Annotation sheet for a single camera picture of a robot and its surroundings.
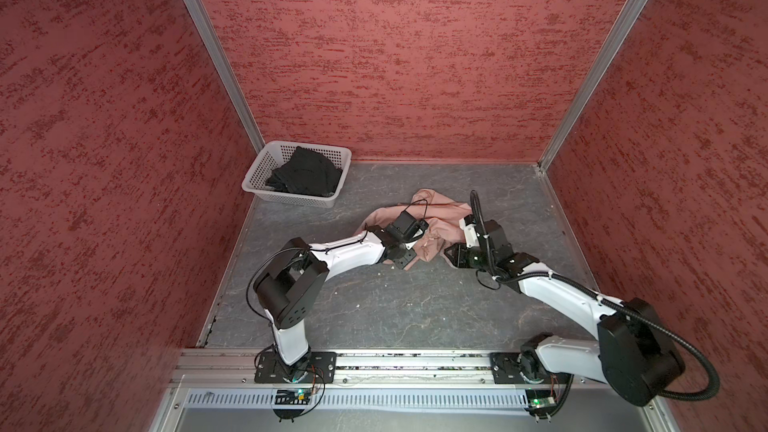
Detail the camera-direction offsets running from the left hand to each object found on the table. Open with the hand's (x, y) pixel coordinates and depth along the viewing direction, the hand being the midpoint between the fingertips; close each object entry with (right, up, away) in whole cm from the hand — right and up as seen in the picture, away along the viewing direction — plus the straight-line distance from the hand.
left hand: (400, 253), depth 91 cm
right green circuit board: (+34, -31, -20) cm, 50 cm away
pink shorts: (+14, +11, +2) cm, 18 cm away
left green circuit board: (-27, -31, -20) cm, 46 cm away
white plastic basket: (-50, +34, +23) cm, 64 cm away
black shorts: (-34, +26, +16) cm, 46 cm away
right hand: (+13, 0, -5) cm, 14 cm away
